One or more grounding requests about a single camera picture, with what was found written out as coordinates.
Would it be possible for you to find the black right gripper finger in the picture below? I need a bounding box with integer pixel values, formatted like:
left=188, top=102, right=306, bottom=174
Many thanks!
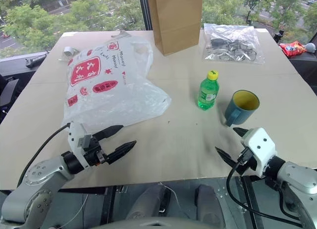
left=214, top=146, right=242, bottom=175
left=232, top=127, right=249, bottom=140

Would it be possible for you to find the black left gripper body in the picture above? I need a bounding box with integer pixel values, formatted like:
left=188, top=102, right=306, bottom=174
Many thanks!
left=83, top=135, right=111, bottom=168

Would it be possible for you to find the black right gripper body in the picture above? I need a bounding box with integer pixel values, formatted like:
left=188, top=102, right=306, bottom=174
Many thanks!
left=236, top=146, right=259, bottom=176

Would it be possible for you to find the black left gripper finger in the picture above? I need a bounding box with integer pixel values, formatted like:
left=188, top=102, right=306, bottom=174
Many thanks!
left=106, top=140, right=138, bottom=164
left=93, top=125, right=124, bottom=141

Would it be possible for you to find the blue mug with yellow inside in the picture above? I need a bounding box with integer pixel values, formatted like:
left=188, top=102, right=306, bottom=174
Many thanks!
left=224, top=90, right=261, bottom=127

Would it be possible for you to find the white red-printed plastic bag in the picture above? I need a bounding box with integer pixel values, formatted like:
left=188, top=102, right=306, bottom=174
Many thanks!
left=61, top=30, right=172, bottom=131

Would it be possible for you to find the black table leg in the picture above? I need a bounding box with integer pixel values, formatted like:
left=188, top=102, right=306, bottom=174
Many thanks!
left=240, top=175, right=264, bottom=229
left=100, top=186, right=117, bottom=225

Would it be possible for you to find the dark grey rounded shape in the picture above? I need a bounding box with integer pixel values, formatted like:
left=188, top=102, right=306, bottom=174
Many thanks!
left=195, top=184, right=225, bottom=228
left=125, top=184, right=172, bottom=220

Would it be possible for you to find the green bottle with yellow cap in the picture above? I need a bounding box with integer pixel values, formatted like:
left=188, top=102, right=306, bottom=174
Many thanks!
left=197, top=69, right=220, bottom=111

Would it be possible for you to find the grey tape roll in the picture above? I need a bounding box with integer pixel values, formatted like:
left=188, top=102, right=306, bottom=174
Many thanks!
left=62, top=46, right=79, bottom=59

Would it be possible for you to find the red snack packet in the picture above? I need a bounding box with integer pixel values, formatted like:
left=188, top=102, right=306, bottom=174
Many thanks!
left=279, top=40, right=307, bottom=57

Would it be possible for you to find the black remote-like device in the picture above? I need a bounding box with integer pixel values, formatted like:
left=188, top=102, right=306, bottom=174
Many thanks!
left=24, top=55, right=47, bottom=68

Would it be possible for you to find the small black stand device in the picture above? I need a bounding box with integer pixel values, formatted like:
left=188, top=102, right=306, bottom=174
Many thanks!
left=273, top=29, right=286, bottom=44

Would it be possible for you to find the grey plush toy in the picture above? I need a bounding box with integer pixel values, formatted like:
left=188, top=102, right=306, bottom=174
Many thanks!
left=304, top=42, right=317, bottom=54

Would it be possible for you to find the brown paper bag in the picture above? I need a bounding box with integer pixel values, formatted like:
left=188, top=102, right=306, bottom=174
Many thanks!
left=148, top=0, right=204, bottom=57

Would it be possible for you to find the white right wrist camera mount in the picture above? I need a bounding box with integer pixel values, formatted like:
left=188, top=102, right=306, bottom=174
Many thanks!
left=241, top=127, right=277, bottom=178

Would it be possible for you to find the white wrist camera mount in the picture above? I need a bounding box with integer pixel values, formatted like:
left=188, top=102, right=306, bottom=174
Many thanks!
left=67, top=121, right=93, bottom=169
left=241, top=127, right=277, bottom=178

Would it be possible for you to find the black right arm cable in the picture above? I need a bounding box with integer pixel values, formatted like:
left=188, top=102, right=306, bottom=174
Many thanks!
left=225, top=149, right=304, bottom=227

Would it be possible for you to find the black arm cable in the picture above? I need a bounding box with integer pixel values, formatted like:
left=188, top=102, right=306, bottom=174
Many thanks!
left=16, top=122, right=72, bottom=188
left=225, top=149, right=304, bottom=227

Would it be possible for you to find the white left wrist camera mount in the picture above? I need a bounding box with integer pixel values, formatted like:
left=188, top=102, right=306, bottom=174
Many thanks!
left=67, top=121, right=93, bottom=169

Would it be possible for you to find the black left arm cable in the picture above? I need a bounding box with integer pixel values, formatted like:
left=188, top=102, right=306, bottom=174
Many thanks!
left=16, top=122, right=72, bottom=188

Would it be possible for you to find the clear bag of black cables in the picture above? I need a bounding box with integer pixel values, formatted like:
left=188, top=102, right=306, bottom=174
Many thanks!
left=203, top=23, right=265, bottom=65

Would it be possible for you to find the black window frame post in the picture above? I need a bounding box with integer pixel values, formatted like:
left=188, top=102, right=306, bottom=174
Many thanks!
left=138, top=0, right=153, bottom=31

